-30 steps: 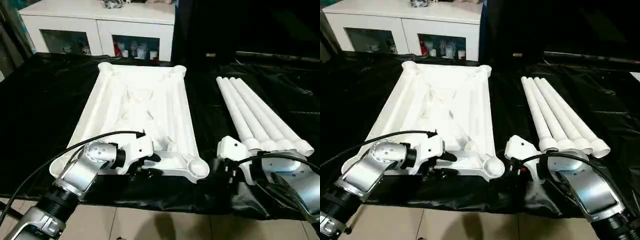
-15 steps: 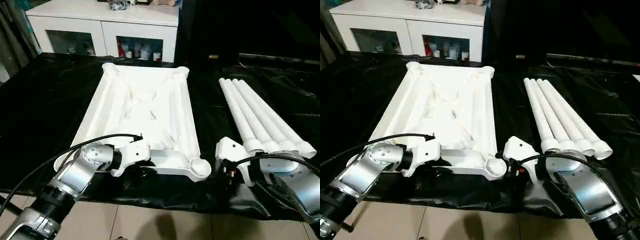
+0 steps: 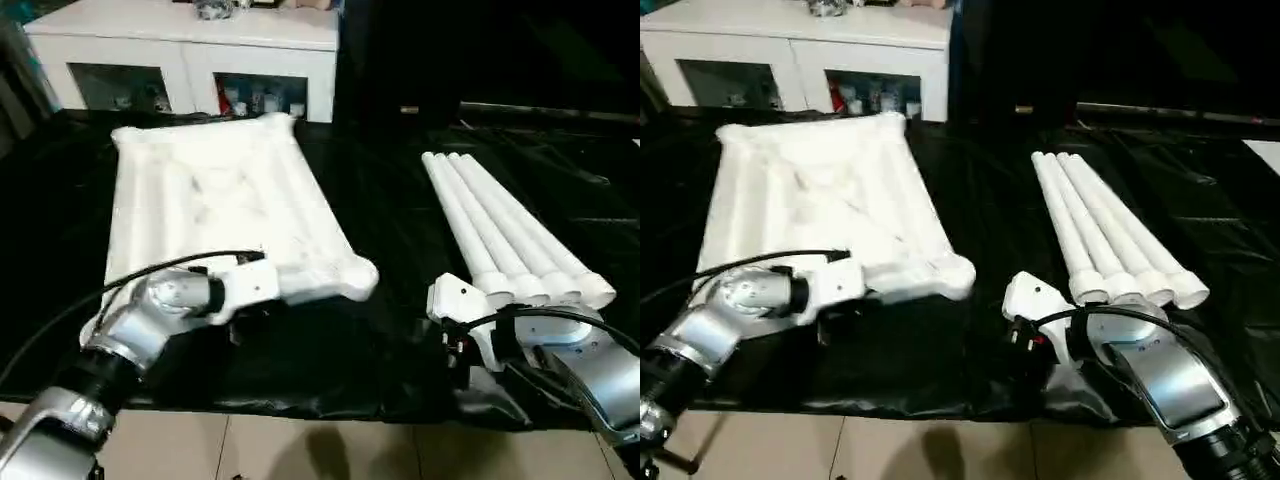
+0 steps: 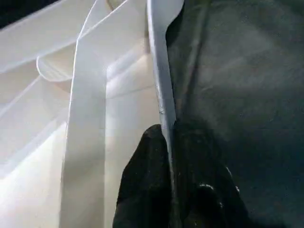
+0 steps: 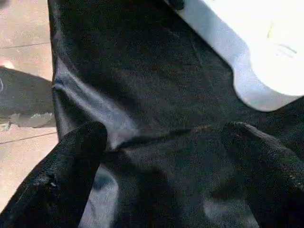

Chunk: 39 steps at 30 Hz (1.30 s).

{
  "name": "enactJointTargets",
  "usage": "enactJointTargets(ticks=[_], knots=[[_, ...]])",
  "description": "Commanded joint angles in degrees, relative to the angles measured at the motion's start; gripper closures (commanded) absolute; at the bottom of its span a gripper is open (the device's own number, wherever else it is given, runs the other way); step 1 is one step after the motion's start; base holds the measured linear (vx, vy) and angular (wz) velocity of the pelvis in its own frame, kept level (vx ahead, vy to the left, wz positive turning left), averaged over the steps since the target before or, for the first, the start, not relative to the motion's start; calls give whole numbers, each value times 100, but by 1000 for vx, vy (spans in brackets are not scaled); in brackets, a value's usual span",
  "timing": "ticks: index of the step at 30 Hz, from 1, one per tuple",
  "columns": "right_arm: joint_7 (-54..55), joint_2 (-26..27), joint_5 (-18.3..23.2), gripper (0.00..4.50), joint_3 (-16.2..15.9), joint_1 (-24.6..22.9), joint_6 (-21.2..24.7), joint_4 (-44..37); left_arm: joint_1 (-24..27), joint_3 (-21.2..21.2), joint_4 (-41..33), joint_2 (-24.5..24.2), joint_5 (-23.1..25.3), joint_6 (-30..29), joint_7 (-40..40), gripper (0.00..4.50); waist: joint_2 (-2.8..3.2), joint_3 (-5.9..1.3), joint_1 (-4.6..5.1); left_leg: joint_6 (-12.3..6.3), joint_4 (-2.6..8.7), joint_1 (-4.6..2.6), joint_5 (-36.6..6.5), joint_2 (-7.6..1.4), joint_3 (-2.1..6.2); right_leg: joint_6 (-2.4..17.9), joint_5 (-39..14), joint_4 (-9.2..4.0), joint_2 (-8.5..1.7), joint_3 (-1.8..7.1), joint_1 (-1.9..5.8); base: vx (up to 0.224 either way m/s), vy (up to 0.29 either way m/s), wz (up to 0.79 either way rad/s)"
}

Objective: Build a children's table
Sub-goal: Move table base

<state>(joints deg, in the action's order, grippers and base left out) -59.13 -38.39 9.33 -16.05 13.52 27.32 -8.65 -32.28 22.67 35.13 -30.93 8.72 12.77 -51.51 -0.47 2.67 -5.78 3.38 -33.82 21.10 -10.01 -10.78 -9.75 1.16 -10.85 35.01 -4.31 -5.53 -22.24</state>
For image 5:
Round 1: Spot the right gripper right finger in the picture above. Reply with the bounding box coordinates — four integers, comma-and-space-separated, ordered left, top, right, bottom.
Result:
220, 121, 304, 228

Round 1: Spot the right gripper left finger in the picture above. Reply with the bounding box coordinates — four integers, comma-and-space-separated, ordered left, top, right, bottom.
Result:
0, 121, 108, 228

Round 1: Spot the white plastic table top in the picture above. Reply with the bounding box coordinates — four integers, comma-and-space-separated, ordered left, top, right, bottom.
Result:
166, 0, 304, 112

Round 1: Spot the black mat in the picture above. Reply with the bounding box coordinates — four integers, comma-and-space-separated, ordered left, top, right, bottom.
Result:
46, 0, 304, 228

